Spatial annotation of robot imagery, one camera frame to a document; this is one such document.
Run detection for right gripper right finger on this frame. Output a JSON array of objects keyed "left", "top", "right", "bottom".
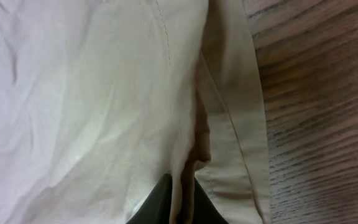
[{"left": 192, "top": 179, "right": 228, "bottom": 224}]

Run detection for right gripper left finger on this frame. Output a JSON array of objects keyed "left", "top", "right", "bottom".
[{"left": 127, "top": 174, "right": 172, "bottom": 224}]

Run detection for beige khaki shorts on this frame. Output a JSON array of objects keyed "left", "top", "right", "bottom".
[{"left": 0, "top": 0, "right": 271, "bottom": 223}]

